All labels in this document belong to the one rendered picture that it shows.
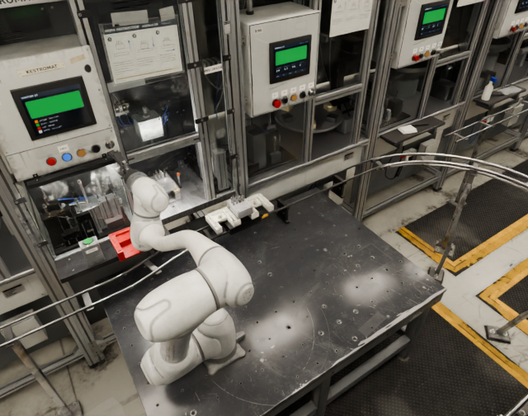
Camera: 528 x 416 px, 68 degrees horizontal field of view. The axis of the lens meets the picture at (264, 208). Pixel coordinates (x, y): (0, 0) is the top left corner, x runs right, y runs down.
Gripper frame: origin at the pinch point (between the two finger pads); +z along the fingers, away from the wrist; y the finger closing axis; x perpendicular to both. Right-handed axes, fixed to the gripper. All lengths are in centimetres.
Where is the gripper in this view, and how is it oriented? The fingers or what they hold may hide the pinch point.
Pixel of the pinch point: (116, 162)
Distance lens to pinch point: 182.6
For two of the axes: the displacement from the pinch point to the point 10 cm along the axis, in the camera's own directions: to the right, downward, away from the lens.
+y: -1.2, -7.5, -6.5
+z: -6.3, -4.5, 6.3
